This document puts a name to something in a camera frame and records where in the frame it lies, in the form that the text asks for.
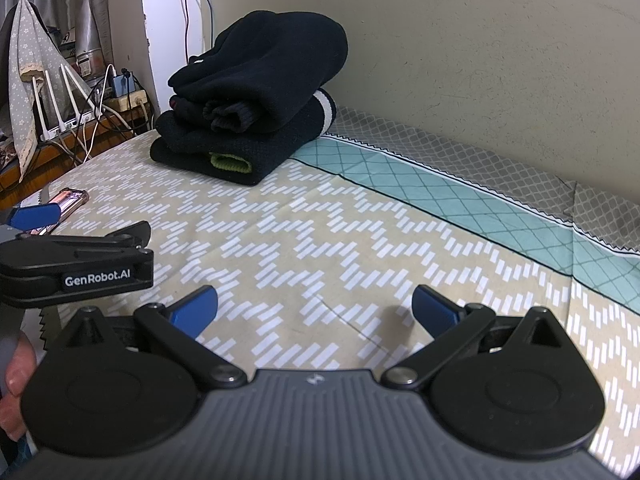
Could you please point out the metal tin can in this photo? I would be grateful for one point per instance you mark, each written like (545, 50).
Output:
(89, 62)

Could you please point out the wooden side table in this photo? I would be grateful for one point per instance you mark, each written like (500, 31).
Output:
(12, 172)

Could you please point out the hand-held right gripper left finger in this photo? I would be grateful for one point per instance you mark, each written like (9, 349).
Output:
(192, 310)

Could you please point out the grey curtain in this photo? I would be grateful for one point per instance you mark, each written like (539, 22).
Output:
(100, 0)

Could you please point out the navy sweater with white stripe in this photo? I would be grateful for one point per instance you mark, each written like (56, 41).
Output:
(280, 145)

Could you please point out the white router with antennas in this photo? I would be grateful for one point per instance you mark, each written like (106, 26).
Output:
(65, 125)

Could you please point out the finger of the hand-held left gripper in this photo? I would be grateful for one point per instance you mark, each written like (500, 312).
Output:
(125, 236)
(35, 216)

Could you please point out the grey floral cloth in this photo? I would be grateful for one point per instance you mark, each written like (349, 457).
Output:
(25, 85)

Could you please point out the rose gold phone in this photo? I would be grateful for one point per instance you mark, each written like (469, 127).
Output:
(67, 200)

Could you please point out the dark reindeer print sweater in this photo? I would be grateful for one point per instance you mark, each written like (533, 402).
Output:
(280, 60)

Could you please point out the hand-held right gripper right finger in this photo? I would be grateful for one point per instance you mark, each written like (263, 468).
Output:
(435, 307)

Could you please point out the beige power strip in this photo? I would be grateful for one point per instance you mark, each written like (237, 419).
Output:
(132, 100)

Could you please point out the patterned bed sheet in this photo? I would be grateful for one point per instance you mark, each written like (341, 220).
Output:
(310, 240)

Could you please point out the person's left hand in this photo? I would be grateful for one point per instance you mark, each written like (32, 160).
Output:
(17, 365)

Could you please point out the blue and white charger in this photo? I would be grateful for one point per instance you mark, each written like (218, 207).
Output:
(120, 86)

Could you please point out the green knit garment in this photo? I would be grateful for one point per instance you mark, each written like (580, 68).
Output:
(229, 164)

